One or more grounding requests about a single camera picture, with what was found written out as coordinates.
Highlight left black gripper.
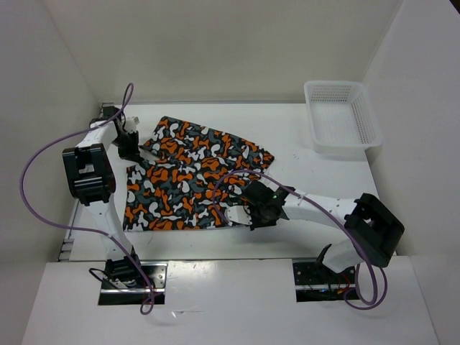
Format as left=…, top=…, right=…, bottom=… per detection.
left=110, top=130, right=140, bottom=163

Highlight orange camouflage shorts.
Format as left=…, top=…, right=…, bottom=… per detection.
left=123, top=116, right=275, bottom=232

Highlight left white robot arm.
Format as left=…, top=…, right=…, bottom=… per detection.
left=62, top=105, right=144, bottom=288

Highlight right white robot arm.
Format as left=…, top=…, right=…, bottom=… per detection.
left=243, top=181, right=405, bottom=282

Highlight white plastic basket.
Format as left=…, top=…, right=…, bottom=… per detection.
left=304, top=80, right=383, bottom=155

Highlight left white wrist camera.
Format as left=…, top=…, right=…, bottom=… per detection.
left=123, top=116, right=139, bottom=134

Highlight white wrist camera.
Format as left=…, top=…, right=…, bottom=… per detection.
left=123, top=116, right=139, bottom=134
left=224, top=206, right=252, bottom=226

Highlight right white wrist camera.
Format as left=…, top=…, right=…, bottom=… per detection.
left=224, top=206, right=252, bottom=226

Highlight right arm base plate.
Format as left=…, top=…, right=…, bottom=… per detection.
left=292, top=259, right=359, bottom=303

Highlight aluminium rail frame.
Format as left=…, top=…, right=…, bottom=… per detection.
left=59, top=102, right=112, bottom=262

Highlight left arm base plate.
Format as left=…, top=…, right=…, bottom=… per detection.
left=98, top=262, right=167, bottom=306

